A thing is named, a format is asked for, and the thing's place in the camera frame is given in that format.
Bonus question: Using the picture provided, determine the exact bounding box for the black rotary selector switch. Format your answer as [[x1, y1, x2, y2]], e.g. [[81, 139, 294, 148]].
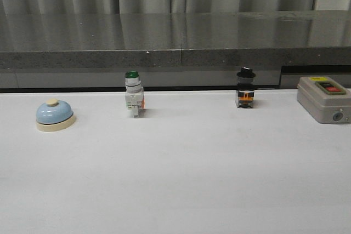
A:
[[235, 67, 256, 108]]

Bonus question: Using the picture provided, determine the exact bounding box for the blue cream call bell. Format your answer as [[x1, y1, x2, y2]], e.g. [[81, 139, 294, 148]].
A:
[[36, 98, 76, 132]]

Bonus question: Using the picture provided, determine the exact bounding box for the grey stone counter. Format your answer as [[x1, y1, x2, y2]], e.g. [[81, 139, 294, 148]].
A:
[[1, 10, 350, 92]]

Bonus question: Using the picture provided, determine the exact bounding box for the green push button switch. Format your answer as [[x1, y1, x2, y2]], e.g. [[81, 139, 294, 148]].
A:
[[125, 71, 145, 118]]

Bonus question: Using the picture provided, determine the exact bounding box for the grey push button box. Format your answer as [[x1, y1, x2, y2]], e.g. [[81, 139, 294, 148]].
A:
[[297, 76, 350, 124]]

